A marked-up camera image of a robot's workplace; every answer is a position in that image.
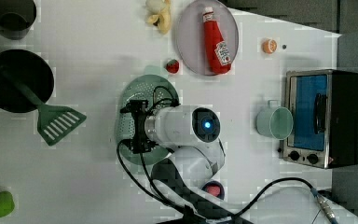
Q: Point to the red ketchup bottle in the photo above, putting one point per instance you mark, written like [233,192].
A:
[216,49]

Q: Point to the black pan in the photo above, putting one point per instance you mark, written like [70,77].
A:
[32,71]

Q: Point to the mint green plastic strainer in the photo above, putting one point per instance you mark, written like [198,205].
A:
[143,97]

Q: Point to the peeled toy banana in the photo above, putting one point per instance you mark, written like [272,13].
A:
[160,14]

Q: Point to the pink toy strawberry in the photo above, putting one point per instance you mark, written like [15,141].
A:
[214,190]

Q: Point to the blue bowl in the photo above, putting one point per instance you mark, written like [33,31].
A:
[222,195]

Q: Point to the green toy pear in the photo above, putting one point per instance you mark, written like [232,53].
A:
[7,204]

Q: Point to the mint green mug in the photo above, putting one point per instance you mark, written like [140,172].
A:
[274,121]

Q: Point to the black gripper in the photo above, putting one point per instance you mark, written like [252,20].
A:
[140,143]

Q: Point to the grey round plate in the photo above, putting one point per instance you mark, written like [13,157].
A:
[190,34]

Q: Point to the silver toaster oven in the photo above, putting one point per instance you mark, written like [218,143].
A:
[324,105]

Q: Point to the red toy strawberry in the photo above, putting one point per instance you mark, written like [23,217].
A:
[172,66]

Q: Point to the orange toy half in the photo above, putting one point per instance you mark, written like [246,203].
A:
[269,46]

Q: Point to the dark grey cup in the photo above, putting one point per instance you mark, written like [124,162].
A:
[16,18]

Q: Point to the green slotted spatula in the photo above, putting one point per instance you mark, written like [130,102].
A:
[54,121]

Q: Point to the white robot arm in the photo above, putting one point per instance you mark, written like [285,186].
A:
[179,149]

